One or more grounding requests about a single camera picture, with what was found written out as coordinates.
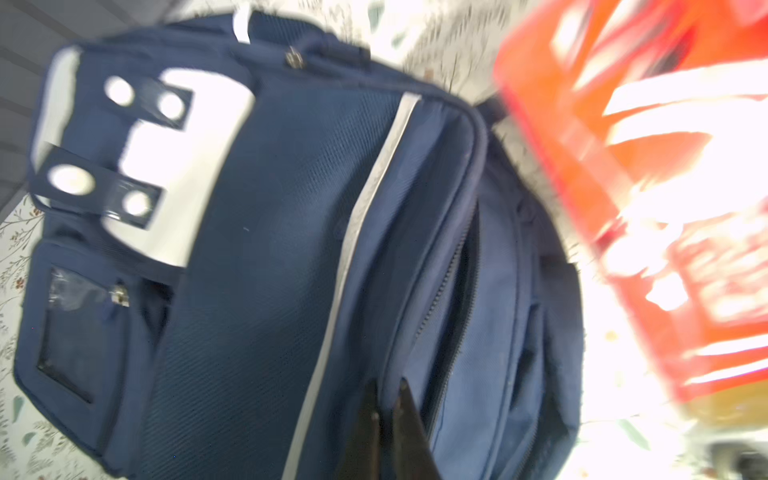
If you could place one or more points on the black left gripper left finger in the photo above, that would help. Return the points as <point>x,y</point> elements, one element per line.
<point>361,457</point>

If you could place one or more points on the red card box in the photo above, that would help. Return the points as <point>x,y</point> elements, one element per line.
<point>650,119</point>

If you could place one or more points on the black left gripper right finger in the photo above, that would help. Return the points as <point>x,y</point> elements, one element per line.
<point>412,456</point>

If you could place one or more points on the navy blue student backpack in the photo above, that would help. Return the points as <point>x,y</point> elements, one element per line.
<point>246,220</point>

